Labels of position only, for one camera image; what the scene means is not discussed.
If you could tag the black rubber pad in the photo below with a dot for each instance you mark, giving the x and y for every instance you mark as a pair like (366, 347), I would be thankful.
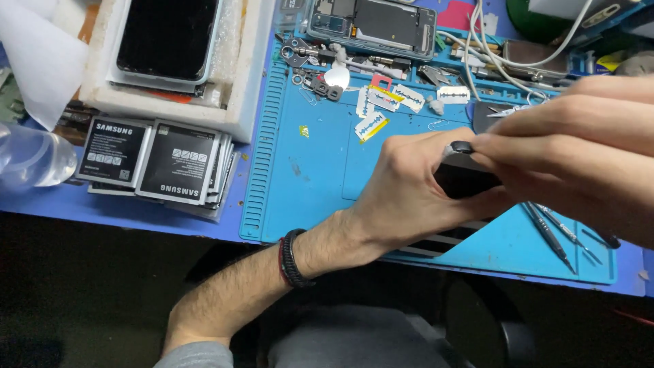
(485, 118)

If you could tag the grey sleeve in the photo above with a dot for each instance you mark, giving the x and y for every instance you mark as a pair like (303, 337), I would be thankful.
(196, 355)

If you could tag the dark precision screwdriver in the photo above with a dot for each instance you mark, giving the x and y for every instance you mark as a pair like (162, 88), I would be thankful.
(547, 235)

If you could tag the bare steel razor blade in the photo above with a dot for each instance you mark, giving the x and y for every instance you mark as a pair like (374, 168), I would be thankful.
(453, 94)

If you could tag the person's right hand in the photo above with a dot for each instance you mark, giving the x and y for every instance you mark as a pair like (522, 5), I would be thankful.
(587, 163)

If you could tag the stack of black phone batteries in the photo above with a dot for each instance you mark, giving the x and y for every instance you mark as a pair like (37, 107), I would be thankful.
(168, 161)

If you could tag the clear plastic bottle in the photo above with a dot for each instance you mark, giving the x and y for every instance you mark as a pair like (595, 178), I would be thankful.
(30, 158)

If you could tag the small black phone part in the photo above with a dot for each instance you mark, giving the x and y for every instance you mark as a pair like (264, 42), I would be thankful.
(327, 89)

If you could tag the pink plastic card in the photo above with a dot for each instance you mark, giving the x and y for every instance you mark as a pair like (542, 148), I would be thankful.
(454, 15)

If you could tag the yellow tape scrap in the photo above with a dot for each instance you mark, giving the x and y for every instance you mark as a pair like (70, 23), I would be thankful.
(304, 131)

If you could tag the grey trousers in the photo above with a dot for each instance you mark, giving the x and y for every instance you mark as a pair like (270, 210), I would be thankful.
(352, 340)

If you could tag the person's right fingers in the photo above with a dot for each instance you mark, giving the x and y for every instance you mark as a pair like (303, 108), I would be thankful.
(552, 148)

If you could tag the person's left hand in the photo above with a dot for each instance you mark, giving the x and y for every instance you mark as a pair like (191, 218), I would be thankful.
(403, 199)

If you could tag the brown phone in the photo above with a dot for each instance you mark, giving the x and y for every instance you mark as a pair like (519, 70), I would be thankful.
(534, 57)

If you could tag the blue silicone repair mat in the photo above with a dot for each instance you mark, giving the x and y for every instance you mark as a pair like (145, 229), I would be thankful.
(317, 179)

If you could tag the steel tweezers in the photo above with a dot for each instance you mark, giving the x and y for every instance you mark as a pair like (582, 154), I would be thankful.
(508, 110)

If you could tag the white putty lump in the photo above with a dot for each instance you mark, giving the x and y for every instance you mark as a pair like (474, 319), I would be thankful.
(436, 106)

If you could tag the silver paper clip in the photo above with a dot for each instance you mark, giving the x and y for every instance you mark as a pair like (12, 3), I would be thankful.
(307, 96)
(438, 124)

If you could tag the phone with black screen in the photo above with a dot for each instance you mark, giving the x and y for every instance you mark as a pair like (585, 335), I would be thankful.
(166, 38)

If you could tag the white styrofoam box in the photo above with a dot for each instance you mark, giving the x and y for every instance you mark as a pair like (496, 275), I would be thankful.
(168, 102)

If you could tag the opened disassembled smartphone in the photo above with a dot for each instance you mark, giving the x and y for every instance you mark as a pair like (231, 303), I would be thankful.
(373, 25)

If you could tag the red plastic frame piece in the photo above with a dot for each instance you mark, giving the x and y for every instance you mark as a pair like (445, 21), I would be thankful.
(380, 82)

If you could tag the black striped phone frame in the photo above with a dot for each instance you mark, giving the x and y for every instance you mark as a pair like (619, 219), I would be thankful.
(439, 241)

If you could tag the green round container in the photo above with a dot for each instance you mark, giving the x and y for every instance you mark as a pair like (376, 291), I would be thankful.
(526, 23)

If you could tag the white paper sheet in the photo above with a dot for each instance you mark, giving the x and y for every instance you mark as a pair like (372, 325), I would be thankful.
(41, 66)

